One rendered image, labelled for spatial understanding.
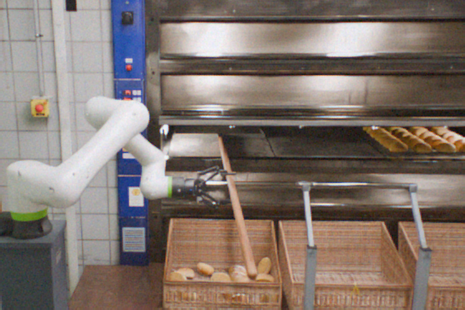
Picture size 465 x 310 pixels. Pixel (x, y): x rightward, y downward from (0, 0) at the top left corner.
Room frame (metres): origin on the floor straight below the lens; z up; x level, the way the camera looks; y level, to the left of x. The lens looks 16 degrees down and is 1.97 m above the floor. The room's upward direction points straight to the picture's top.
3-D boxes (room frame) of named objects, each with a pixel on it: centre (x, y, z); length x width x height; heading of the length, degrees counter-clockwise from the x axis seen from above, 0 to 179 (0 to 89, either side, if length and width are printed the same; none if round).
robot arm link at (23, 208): (1.83, 0.54, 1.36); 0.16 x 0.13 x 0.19; 55
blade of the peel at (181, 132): (3.49, -0.20, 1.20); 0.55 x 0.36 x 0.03; 90
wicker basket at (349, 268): (2.56, -0.76, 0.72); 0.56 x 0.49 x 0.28; 89
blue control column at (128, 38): (3.79, 0.26, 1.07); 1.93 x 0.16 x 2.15; 178
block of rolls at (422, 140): (3.25, -1.36, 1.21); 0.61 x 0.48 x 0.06; 178
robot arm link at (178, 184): (2.32, 0.03, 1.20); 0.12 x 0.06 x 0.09; 179
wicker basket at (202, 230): (2.58, -0.17, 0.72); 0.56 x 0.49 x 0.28; 87
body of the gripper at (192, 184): (2.32, -0.04, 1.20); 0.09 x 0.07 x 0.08; 89
